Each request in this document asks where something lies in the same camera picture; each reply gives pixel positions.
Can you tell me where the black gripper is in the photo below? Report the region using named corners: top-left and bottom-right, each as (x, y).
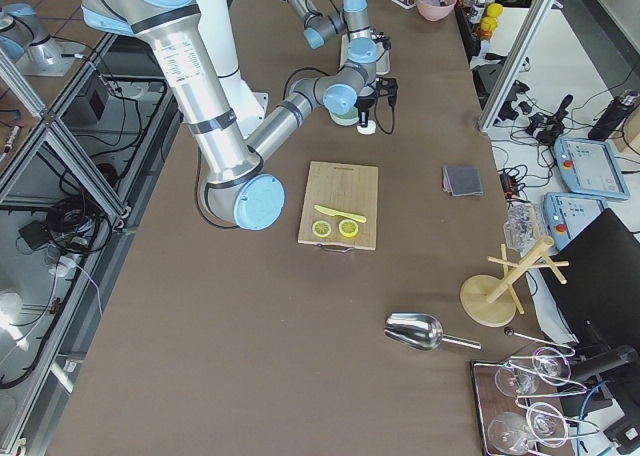
top-left (355, 83), bottom-right (377, 128)

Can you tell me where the white steamed bun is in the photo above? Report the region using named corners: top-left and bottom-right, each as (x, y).
top-left (356, 120), bottom-right (377, 136)

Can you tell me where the mint green bowl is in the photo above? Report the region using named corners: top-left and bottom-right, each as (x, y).
top-left (329, 107), bottom-right (359, 127)

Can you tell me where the pink ribbed bowl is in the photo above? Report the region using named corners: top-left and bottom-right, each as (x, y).
top-left (416, 0), bottom-right (458, 21)

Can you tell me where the bamboo cutting board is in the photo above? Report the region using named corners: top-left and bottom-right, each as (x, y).
top-left (297, 161), bottom-right (378, 251)

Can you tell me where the yellow plastic knife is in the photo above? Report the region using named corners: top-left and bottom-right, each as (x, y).
top-left (314, 204), bottom-right (367, 223)

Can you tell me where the lemon half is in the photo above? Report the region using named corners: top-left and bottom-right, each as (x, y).
top-left (338, 219), bottom-right (359, 238)

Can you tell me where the folded grey cloth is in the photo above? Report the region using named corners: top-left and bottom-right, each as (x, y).
top-left (442, 165), bottom-right (484, 197)

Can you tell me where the lemon slice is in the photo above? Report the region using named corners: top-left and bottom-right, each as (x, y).
top-left (311, 220), bottom-right (332, 239)

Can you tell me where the yellow lemon juice bottle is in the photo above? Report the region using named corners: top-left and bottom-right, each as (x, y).
top-left (477, 3), bottom-right (504, 40)

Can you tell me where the metal ice scoop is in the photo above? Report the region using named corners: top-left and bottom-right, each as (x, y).
top-left (384, 312), bottom-right (482, 351)

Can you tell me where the wooden mug tree stand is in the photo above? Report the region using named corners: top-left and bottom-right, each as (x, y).
top-left (460, 208), bottom-right (569, 327)

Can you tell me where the blue teach pendant tablet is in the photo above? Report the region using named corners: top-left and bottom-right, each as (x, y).
top-left (553, 136), bottom-right (630, 201)

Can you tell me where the black water bottle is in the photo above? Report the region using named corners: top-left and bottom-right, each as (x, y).
top-left (587, 89), bottom-right (639, 141)

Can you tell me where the black monitor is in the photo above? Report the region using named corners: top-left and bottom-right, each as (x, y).
top-left (543, 209), bottom-right (639, 352)

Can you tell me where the clear wine glass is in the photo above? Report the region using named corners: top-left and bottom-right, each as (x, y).
top-left (488, 412), bottom-right (535, 455)
top-left (494, 361), bottom-right (540, 398)
top-left (526, 402), bottom-right (568, 448)
top-left (531, 346), bottom-right (571, 386)

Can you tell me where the black glass rack tray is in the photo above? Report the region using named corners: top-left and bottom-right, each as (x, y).
top-left (471, 355), bottom-right (599, 455)

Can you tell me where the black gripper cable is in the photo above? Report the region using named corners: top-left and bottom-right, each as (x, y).
top-left (372, 95), bottom-right (399, 137)

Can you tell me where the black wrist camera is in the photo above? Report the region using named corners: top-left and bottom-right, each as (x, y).
top-left (371, 31), bottom-right (391, 51)
top-left (376, 77), bottom-right (398, 108)

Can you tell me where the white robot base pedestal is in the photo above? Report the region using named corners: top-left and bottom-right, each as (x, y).
top-left (196, 0), bottom-right (268, 139)

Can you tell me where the aluminium frame post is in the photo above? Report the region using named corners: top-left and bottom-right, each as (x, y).
top-left (478, 0), bottom-right (555, 134)

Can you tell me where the aluminium frame truss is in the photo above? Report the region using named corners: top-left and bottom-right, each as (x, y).
top-left (1, 36), bottom-right (181, 455)

